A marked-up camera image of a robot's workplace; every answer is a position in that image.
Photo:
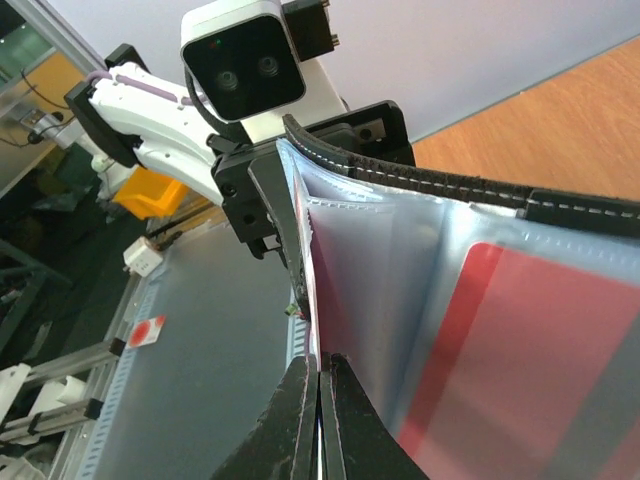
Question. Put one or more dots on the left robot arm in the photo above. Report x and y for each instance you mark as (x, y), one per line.
(139, 119)

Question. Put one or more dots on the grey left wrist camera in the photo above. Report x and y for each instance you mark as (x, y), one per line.
(249, 63)

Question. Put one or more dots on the white card with red dot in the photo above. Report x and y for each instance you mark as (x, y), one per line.
(146, 332)

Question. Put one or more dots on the yellow crate in background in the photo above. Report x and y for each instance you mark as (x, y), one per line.
(148, 194)

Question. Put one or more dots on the white power adapter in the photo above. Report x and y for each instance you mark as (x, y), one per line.
(142, 257)

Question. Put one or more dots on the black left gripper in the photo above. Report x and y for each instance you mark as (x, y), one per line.
(253, 184)

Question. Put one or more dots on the white slotted cable duct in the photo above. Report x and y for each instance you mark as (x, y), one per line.
(82, 446)

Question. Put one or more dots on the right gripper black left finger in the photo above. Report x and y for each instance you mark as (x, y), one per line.
(282, 444)

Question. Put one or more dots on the red card in holder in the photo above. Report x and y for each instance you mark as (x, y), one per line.
(533, 374)

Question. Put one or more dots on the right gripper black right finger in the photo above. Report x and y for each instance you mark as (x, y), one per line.
(354, 442)

